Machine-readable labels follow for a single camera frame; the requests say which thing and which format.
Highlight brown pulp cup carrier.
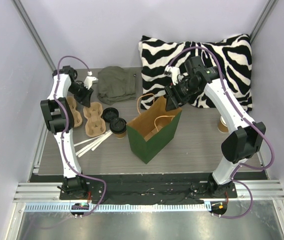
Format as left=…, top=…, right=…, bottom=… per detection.
left=83, top=102, right=106, bottom=138
left=66, top=96, right=83, bottom=128

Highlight black plastic cup lid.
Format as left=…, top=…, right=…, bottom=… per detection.
left=102, top=107, right=119, bottom=123

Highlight green paper gift bag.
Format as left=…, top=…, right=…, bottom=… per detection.
left=126, top=93, right=182, bottom=164

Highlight brown paper cups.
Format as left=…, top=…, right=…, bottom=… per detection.
left=218, top=116, right=229, bottom=133

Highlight brown paper coffee cup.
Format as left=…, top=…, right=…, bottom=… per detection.
left=114, top=131, right=126, bottom=139

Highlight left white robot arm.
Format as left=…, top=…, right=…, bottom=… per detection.
left=40, top=65, right=93, bottom=200

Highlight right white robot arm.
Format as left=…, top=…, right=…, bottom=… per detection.
left=164, top=56, right=266, bottom=198

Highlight olive green folded cloth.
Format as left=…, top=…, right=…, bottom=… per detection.
left=97, top=66, right=136, bottom=105

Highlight white paper straw upper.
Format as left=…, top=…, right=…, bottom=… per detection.
left=91, top=130, right=112, bottom=151

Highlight white paper straw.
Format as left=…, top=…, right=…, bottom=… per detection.
left=91, top=130, right=112, bottom=151
left=76, top=135, right=104, bottom=158
left=74, top=132, right=107, bottom=147

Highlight white paper straw lower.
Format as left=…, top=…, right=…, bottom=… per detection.
left=76, top=135, right=104, bottom=158

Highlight white paper straw middle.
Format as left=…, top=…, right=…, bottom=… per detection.
left=74, top=132, right=107, bottom=147

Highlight zebra print pillow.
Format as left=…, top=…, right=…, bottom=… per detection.
left=138, top=34, right=253, bottom=112

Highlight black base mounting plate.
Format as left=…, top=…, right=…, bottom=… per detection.
left=59, top=172, right=239, bottom=206

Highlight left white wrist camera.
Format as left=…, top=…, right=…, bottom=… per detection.
left=83, top=71, right=98, bottom=90

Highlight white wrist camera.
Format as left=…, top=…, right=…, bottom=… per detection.
left=164, top=65, right=184, bottom=85
left=83, top=71, right=98, bottom=90

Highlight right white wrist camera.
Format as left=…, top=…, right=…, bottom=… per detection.
left=164, top=65, right=184, bottom=85

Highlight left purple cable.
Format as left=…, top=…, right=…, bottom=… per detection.
left=56, top=55, right=107, bottom=216

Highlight purple cable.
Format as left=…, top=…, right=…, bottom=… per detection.
left=56, top=55, right=107, bottom=216
left=168, top=46, right=275, bottom=220

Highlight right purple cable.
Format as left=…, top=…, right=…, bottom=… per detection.
left=168, top=46, right=275, bottom=220

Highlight aluminium front rail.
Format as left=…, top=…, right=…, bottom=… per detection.
left=13, top=180, right=284, bottom=215

